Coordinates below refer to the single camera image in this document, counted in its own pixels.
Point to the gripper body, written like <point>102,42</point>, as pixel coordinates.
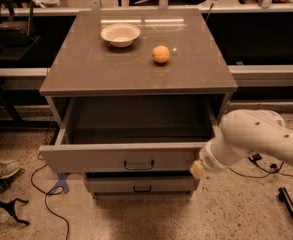
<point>208,160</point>

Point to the grey top drawer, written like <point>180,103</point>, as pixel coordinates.
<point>99,133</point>

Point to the grey drawer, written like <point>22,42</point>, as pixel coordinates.
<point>99,133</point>
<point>123,182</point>

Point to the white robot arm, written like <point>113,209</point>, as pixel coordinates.
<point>241,134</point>

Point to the grey drawer cabinet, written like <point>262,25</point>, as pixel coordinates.
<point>88,66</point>

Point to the grey lower drawer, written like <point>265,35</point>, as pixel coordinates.
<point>123,182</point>

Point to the black power adapter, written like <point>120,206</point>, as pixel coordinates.
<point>255,157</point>

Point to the orange round fruit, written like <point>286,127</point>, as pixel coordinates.
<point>161,54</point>

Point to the blue floor tape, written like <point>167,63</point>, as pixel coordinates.
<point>61,185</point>

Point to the white paper bowl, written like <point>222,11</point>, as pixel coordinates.
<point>120,35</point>

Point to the black stand foot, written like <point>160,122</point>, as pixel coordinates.
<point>10,209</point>

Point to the grey sneaker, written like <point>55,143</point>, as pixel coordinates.
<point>8,169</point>

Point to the black device on shelf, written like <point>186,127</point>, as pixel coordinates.
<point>16,33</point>

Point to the black lower drawer handle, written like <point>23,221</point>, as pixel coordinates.
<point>142,189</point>

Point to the black drawer handle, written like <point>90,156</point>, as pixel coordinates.
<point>146,165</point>
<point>142,189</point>

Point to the black top drawer handle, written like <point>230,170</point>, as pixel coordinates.
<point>146,165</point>

